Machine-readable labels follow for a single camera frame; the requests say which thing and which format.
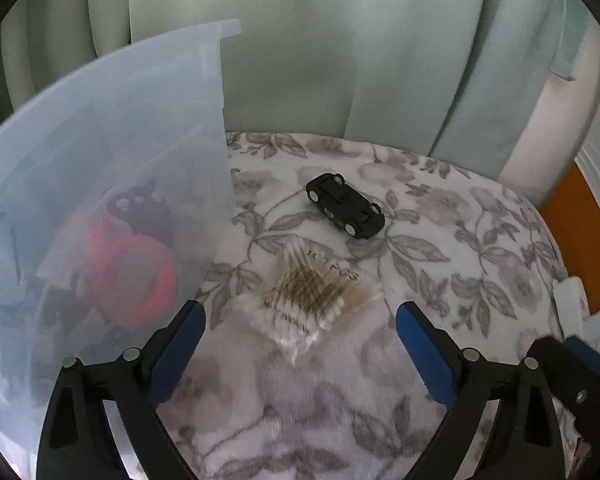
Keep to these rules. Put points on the grey floral blanket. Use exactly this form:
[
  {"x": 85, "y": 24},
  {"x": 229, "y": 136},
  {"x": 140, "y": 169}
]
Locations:
[{"x": 455, "y": 210}]

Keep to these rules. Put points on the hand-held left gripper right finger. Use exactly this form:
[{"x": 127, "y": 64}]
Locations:
[{"x": 425, "y": 355}]

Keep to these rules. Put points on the brown wooden furniture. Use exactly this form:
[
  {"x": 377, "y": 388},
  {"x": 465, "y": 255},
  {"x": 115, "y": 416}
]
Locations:
[{"x": 575, "y": 220}]

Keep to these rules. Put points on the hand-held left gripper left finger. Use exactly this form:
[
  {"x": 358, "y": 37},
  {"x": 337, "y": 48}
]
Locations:
[{"x": 180, "y": 350}]

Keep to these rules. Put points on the white power strip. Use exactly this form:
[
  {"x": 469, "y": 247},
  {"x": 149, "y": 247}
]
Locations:
[{"x": 570, "y": 305}]

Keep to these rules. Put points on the black ornamented headband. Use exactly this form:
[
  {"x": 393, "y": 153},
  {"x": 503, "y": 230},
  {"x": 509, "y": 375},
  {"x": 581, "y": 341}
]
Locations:
[{"x": 130, "y": 205}]

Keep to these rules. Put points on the clear plastic storage container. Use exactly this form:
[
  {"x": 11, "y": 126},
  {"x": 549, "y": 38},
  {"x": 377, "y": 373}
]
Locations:
[{"x": 105, "y": 110}]

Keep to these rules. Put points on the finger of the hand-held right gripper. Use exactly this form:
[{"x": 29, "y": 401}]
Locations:
[
  {"x": 587, "y": 352},
  {"x": 577, "y": 392}
]

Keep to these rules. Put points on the cotton swab pack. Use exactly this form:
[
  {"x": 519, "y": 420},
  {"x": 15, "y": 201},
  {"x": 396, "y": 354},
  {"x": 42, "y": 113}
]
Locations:
[{"x": 305, "y": 305}]

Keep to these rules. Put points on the black toy car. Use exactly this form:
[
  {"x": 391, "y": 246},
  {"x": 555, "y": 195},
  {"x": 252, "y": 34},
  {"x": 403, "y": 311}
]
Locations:
[{"x": 342, "y": 202}]

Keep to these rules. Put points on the pale green curtain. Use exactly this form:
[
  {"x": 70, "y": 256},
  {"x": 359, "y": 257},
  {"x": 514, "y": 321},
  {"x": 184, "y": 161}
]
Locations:
[{"x": 355, "y": 60}]

